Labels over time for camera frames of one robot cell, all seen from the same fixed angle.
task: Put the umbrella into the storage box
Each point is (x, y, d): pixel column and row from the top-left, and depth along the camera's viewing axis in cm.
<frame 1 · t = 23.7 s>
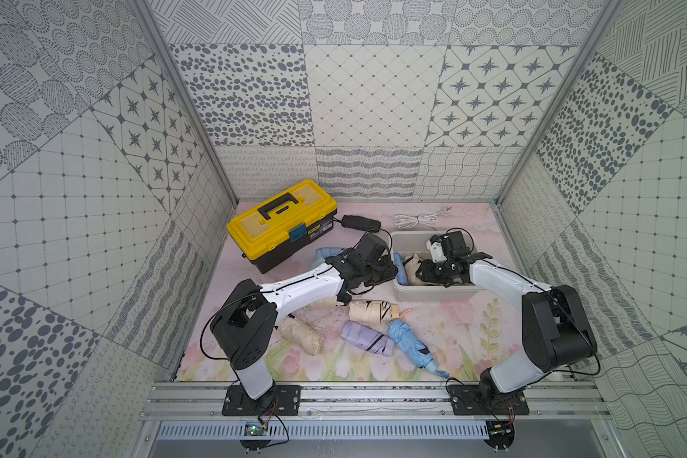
left hand: (401, 265, 82), fingers open
right hand: (423, 277, 93), fingers open
white plastic storage box: (415, 242, 93), point 14 cm above the table
large beige umbrella: (411, 263, 98), point 6 cm above the table
yellow black toolbox: (283, 223, 94), point 18 cm above the table
periwinkle blue folded umbrella: (323, 249, 103), point 4 cm above the table
beige umbrella black stripes: (374, 312, 88), point 5 cm above the table
crumpled beige umbrella: (305, 337, 82), point 6 cm above the table
lavender folded umbrella: (367, 338, 84), point 3 cm above the table
sky blue long umbrella: (401, 333, 83), point 5 cm above the table

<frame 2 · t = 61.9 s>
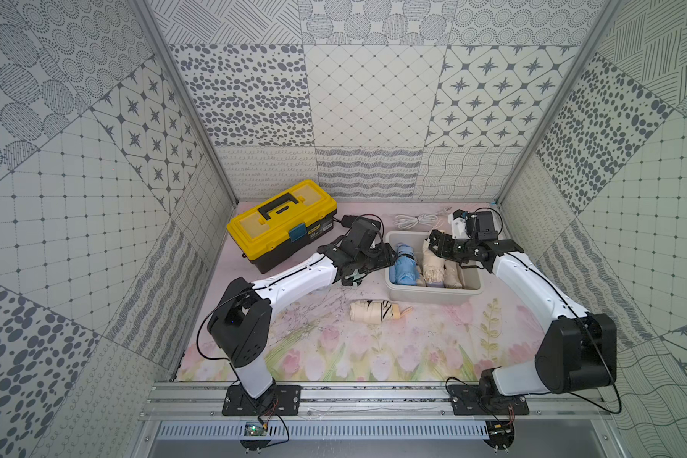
left hand: (395, 252, 82), fingers open
right hand: (435, 250, 87), fingers open
sky blue long umbrella: (405, 270, 92), point 10 cm above the table
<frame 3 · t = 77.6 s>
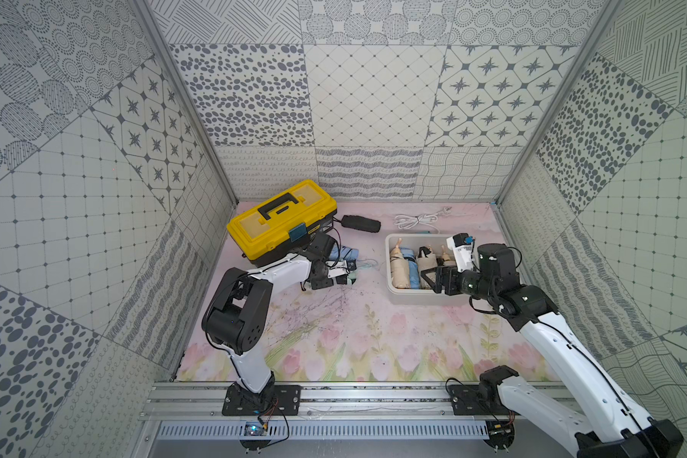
left hand: (322, 266, 96), fingers open
right hand: (434, 275, 75), fingers open
beige umbrella black stripes: (400, 268, 89), point 13 cm above the table
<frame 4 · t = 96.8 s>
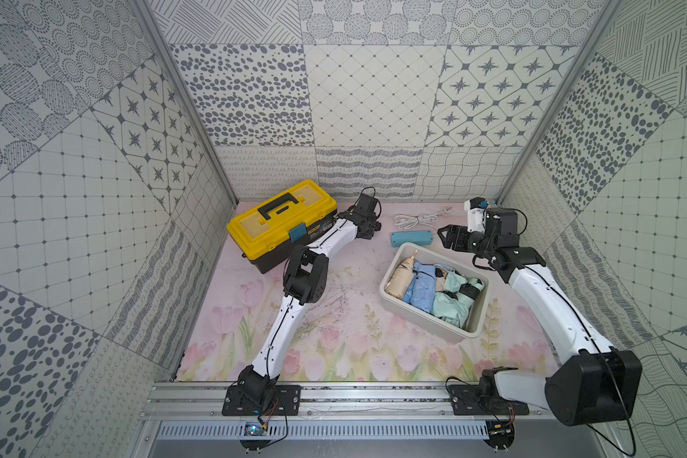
left hand: (378, 216, 107), fingers open
right hand: (450, 235, 82), fingers open
white plastic storage box: (472, 321, 85), point 6 cm above the table
beige umbrella black stripes: (401, 278, 88), point 11 cm above the table
periwinkle blue folded umbrella: (420, 290, 83), point 13 cm above the table
teal rectangular case: (418, 238, 110), point 2 cm above the table
